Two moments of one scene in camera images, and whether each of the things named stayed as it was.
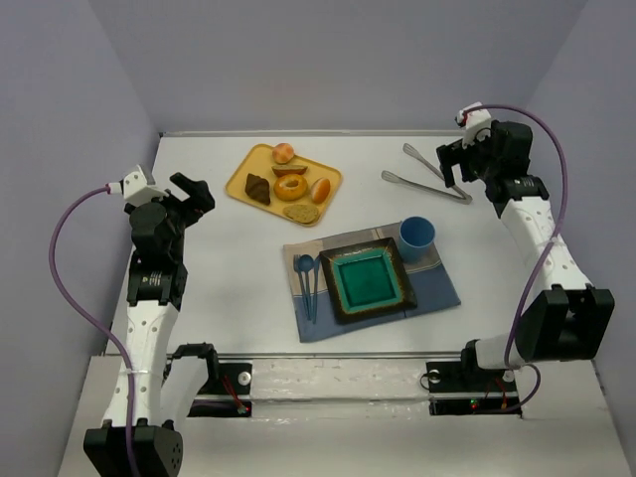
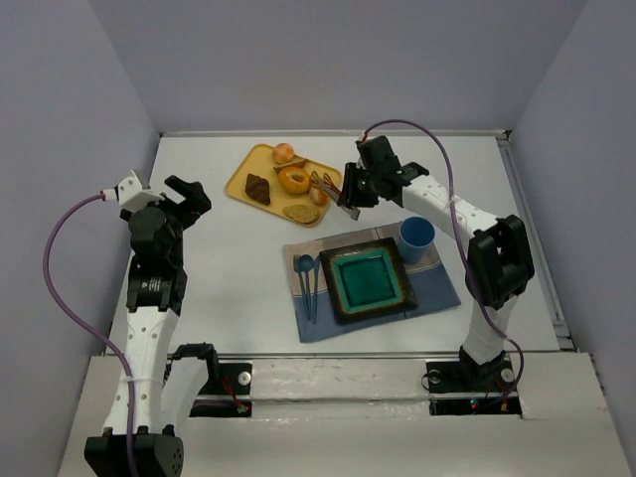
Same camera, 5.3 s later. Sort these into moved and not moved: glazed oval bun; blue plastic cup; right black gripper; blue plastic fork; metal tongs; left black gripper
Moved: right black gripper; metal tongs
Not moved: left black gripper; glazed oval bun; blue plastic fork; blue plastic cup
